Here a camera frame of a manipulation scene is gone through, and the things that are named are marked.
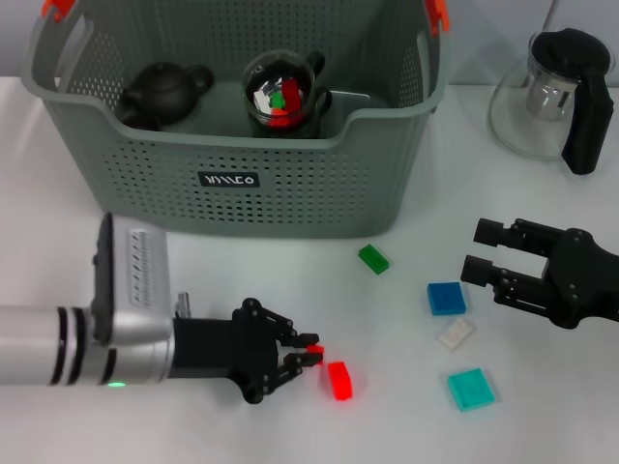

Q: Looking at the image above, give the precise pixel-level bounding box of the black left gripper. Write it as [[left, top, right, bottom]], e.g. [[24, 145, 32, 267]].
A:
[[171, 297, 324, 405]]

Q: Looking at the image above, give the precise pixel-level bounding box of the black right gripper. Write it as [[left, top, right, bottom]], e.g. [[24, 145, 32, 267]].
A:
[[460, 217, 619, 330]]

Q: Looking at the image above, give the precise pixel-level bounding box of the long red toy brick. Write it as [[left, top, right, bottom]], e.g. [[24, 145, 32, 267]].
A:
[[327, 361, 354, 401]]

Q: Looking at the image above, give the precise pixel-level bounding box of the blue square toy plate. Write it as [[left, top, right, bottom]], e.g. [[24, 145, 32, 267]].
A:
[[427, 280, 469, 317]]

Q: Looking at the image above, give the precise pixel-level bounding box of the white toy brick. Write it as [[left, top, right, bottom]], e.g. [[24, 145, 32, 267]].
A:
[[437, 318, 477, 350]]

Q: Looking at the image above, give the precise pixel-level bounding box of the teal square toy plate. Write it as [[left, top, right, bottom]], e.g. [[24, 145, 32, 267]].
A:
[[447, 366, 497, 412]]

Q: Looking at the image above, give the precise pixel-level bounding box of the dark red bent brick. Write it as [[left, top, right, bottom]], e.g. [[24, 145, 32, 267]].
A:
[[282, 79, 304, 110]]

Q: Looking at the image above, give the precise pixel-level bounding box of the grey perforated storage basket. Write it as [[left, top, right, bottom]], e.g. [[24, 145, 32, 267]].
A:
[[21, 0, 454, 241]]

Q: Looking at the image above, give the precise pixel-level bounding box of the orange basket latch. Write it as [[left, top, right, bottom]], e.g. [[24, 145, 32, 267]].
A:
[[426, 0, 452, 38], [42, 0, 76, 23]]

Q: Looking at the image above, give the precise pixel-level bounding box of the black clay teapot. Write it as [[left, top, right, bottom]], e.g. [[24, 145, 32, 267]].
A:
[[119, 62, 215, 132]]

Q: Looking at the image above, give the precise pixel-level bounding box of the glass pitcher black handle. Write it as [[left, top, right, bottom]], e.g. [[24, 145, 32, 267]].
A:
[[487, 27, 614, 176]]

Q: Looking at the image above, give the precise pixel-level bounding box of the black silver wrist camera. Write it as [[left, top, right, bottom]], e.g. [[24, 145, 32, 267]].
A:
[[91, 212, 174, 347]]

